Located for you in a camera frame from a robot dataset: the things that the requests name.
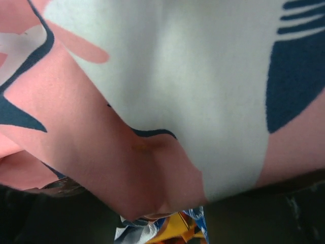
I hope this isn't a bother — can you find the yellow cloth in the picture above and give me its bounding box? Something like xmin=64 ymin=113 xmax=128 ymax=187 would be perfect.
xmin=146 ymin=212 xmax=207 ymax=244

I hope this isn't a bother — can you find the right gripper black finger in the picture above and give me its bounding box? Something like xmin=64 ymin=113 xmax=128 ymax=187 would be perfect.
xmin=204 ymin=169 xmax=324 ymax=243

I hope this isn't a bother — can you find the pink patterned cloth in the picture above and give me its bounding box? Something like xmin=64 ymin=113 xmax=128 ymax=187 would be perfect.
xmin=1 ymin=1 xmax=324 ymax=220

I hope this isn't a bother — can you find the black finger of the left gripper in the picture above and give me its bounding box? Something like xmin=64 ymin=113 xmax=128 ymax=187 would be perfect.
xmin=1 ymin=179 xmax=120 ymax=243

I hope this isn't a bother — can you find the blue white patterned cloth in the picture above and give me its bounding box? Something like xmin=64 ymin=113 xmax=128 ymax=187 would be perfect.
xmin=114 ymin=206 xmax=209 ymax=244

